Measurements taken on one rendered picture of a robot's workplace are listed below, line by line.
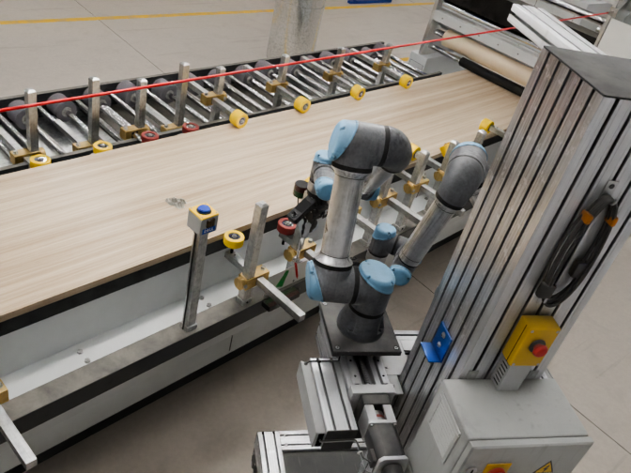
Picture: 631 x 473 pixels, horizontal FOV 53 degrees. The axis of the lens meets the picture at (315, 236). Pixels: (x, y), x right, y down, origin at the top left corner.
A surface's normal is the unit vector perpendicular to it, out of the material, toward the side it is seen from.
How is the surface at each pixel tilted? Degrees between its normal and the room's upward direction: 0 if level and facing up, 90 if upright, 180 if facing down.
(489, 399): 0
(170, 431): 0
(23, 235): 0
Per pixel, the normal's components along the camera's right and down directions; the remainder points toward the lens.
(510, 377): 0.18, 0.61
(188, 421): 0.21, -0.79
